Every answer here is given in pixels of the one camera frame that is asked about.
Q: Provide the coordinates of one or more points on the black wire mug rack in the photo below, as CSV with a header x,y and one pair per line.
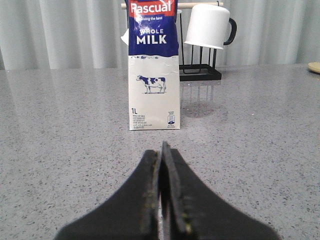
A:
x,y
195,71

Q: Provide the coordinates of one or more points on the wooden mug tree stand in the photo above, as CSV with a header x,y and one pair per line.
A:
x,y
314,67

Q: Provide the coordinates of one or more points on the blue white milk carton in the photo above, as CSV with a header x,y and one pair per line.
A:
x,y
153,65

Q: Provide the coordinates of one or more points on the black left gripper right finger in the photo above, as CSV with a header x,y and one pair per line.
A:
x,y
192,211

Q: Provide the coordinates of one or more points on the white enamel mug black handle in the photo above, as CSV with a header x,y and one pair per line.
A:
x,y
210,26

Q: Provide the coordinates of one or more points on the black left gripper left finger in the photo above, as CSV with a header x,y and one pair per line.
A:
x,y
131,213

